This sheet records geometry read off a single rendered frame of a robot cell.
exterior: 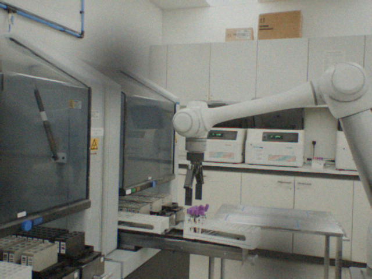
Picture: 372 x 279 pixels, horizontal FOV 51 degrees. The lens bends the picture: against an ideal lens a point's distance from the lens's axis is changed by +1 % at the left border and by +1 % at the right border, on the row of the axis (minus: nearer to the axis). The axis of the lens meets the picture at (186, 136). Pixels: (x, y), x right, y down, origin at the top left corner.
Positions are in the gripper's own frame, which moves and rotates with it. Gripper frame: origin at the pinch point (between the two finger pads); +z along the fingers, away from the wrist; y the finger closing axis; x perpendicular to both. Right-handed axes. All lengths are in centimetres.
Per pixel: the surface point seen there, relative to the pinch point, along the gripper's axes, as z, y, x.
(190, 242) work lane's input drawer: 15.8, -6.4, -1.5
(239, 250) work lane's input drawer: 16.5, -6.5, -21.2
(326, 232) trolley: 14, 29, -53
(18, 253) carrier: 10, -59, 36
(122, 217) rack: 10.2, -3.9, 30.7
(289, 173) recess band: 12, 234, -22
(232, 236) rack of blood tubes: 13.6, 1.8, -16.8
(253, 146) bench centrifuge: -12, 230, 12
